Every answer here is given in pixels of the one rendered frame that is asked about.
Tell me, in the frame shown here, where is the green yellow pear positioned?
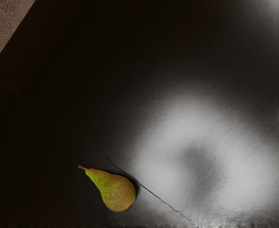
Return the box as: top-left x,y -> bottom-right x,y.
77,165 -> 136,213

